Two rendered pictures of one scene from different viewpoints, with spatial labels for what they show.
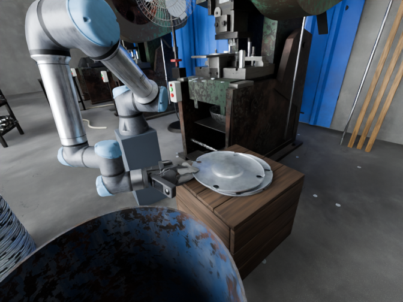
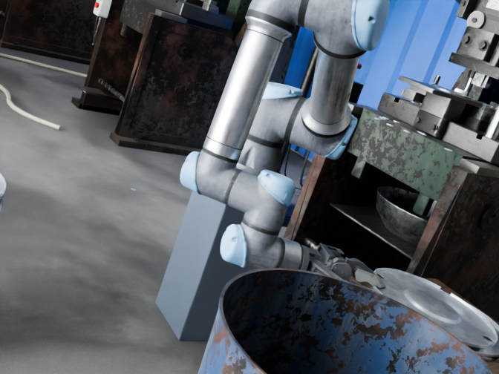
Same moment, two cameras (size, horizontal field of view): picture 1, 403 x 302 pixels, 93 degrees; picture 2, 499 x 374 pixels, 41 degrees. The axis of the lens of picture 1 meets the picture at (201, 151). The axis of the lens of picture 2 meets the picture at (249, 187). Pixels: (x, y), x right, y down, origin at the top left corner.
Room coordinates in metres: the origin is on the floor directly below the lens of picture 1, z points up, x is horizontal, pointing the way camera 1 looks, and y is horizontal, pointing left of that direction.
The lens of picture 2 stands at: (-0.68, 0.42, 0.87)
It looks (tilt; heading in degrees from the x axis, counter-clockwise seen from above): 16 degrees down; 357
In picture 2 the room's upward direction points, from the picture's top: 20 degrees clockwise
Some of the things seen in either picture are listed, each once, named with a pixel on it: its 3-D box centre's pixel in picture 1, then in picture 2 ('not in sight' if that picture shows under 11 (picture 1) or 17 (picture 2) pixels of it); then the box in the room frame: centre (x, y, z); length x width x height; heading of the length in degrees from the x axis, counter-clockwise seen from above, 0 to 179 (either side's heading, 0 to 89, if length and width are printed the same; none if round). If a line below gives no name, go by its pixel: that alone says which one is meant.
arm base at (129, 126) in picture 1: (132, 121); (256, 152); (0.96, 0.35, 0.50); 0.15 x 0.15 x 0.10
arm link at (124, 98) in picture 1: (128, 98); (274, 109); (0.96, 0.34, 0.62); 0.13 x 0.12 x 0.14; 76
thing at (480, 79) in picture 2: (232, 42); (481, 80); (1.39, -0.24, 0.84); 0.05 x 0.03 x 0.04; 39
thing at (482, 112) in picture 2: (232, 56); (471, 106); (1.39, -0.24, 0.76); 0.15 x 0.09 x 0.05; 39
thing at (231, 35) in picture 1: (233, 38); (486, 74); (1.40, -0.25, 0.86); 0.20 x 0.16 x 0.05; 39
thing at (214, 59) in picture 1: (213, 65); (433, 110); (1.28, -0.11, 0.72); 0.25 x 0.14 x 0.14; 129
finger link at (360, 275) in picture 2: (186, 166); (366, 272); (0.64, 0.06, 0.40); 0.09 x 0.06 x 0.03; 108
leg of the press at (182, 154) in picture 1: (219, 95); (399, 168); (1.69, -0.19, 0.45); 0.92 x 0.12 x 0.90; 129
